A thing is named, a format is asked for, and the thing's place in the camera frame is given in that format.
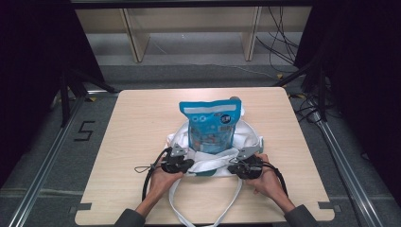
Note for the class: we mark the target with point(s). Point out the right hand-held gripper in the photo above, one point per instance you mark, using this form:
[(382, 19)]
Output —
[(247, 165)]

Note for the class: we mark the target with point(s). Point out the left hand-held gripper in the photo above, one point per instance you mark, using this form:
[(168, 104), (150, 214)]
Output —
[(176, 162)]

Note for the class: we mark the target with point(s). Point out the white tote bag coloured blobs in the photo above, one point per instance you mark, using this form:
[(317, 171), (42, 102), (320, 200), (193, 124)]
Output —
[(220, 157)]

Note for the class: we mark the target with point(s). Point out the blue snack bag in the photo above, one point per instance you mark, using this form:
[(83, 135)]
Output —
[(209, 126)]

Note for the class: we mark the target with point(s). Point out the person's left hand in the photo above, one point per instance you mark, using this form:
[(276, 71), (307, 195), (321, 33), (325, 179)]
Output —
[(162, 183)]

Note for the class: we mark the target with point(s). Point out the person's right hand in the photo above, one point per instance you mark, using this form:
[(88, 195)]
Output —
[(268, 183)]

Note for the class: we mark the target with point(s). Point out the yellow tape piece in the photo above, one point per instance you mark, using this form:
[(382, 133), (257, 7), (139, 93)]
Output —
[(280, 76), (92, 99)]

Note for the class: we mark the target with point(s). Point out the black metal stand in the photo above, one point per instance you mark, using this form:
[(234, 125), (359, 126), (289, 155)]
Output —
[(320, 91), (67, 94)]

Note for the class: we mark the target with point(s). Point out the black curtain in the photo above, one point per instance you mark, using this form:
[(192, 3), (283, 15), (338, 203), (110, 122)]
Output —
[(31, 63), (362, 78)]

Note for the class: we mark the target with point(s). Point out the light wooden shelf unit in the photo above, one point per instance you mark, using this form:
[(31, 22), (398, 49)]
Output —
[(192, 19)]

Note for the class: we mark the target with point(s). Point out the aluminium floor rail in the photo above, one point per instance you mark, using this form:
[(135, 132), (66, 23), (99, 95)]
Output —
[(346, 170), (44, 164)]

